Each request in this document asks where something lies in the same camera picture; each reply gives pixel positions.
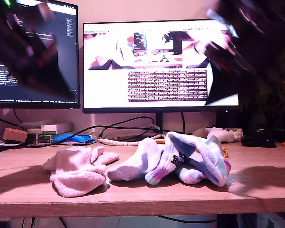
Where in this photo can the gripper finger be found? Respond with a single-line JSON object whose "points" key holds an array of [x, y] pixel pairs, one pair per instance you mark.
{"points": [[228, 85], [54, 76]]}

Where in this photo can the orange sock with frilled cuff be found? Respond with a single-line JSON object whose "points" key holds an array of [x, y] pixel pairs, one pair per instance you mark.
{"points": [[225, 153]]}

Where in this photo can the tie-dye sock with lettering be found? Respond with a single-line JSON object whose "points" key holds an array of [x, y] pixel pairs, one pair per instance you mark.
{"points": [[213, 156]]}

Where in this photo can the pink fluffy sock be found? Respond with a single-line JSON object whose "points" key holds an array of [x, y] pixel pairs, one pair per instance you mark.
{"points": [[71, 158], [78, 183]]}

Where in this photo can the white lavender sock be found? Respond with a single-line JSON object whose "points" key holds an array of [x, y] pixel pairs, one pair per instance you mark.
{"points": [[133, 171]]}

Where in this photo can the dark monitor with code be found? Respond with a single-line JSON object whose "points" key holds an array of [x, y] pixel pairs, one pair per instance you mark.
{"points": [[69, 28]]}

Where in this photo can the white game controller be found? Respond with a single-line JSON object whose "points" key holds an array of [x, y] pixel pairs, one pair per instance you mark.
{"points": [[218, 135]]}

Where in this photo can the grey pouch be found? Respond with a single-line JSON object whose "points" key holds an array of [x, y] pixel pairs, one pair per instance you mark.
{"points": [[35, 124]]}

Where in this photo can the large monitor with white screen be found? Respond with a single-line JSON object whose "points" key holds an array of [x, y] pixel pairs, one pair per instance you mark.
{"points": [[104, 90]]}

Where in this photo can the white box with green label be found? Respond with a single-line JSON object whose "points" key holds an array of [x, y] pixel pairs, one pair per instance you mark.
{"points": [[48, 129]]}

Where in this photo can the white upright strip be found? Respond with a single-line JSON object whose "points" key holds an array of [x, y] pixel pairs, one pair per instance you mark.
{"points": [[92, 121]]}

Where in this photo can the stack of green boxes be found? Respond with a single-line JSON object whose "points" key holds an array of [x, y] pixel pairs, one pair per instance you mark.
{"points": [[44, 139]]}

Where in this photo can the blue packet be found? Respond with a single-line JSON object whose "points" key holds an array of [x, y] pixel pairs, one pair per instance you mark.
{"points": [[71, 138]]}

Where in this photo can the black monitor stand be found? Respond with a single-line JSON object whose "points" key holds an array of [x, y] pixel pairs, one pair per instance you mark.
{"points": [[159, 118]]}

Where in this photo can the arm camera box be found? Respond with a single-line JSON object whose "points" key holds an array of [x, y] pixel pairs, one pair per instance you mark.
{"points": [[45, 12], [224, 22]]}

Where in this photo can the black table frame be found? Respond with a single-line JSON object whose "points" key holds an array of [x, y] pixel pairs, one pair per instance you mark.
{"points": [[226, 222]]}

